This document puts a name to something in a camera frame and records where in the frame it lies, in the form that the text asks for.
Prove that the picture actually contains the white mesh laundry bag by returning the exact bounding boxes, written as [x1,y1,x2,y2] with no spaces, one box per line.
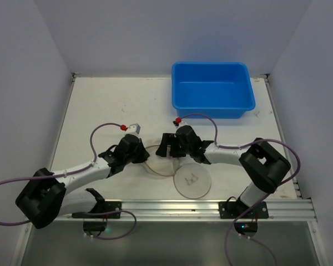
[143,144,212,200]

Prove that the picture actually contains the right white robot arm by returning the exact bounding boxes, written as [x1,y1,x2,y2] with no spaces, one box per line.
[155,125,291,215]

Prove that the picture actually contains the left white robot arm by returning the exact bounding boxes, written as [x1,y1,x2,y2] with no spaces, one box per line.
[16,134,149,229]

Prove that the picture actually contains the blue plastic bin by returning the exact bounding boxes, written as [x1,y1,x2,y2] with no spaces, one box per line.
[171,62,256,119]

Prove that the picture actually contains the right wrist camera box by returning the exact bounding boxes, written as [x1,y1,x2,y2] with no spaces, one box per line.
[173,117,188,129]

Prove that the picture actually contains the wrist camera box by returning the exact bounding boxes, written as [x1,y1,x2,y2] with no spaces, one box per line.
[120,124,140,137]
[173,117,188,129]

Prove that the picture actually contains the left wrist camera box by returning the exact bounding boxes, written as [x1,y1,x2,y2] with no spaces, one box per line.
[120,124,140,137]

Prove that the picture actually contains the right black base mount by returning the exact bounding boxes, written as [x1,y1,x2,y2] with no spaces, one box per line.
[218,197,269,237]

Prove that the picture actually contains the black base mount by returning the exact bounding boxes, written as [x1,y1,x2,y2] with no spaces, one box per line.
[72,201,122,236]
[218,197,269,237]

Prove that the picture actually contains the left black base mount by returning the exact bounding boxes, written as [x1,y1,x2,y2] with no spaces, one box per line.
[72,201,122,236]

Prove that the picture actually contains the aluminium front rail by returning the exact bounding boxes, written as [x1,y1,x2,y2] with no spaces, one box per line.
[56,199,316,221]

